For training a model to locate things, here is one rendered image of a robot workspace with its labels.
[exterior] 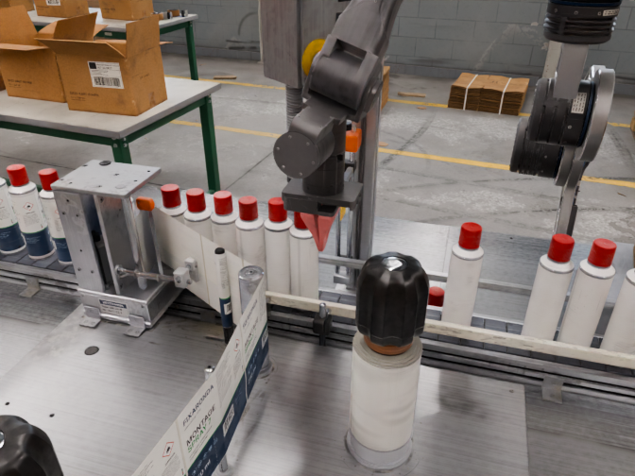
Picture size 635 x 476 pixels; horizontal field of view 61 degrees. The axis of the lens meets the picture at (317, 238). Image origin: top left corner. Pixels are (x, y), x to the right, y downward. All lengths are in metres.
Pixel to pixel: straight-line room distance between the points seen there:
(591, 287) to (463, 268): 0.19
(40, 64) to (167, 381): 2.11
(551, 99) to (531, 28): 4.90
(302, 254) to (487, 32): 5.40
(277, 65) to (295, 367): 0.48
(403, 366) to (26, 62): 2.47
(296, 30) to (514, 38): 5.43
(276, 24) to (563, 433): 0.76
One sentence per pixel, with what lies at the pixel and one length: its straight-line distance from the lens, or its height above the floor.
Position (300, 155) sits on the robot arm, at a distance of 0.63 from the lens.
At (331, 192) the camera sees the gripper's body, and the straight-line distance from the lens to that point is 0.72.
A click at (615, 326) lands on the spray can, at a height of 0.95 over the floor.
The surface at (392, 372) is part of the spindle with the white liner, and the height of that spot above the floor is 1.06.
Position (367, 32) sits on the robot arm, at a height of 1.39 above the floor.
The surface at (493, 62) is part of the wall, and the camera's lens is 6.25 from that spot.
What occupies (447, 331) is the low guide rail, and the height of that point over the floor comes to 0.91.
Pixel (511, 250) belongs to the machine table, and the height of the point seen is 0.83.
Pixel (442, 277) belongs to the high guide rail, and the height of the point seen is 0.96.
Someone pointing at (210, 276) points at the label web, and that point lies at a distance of 0.93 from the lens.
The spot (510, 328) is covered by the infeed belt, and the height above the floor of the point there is 0.88.
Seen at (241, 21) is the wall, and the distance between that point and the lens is 7.04.
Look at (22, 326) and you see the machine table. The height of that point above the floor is 0.83.
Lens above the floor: 1.51
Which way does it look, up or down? 31 degrees down
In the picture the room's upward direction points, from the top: straight up
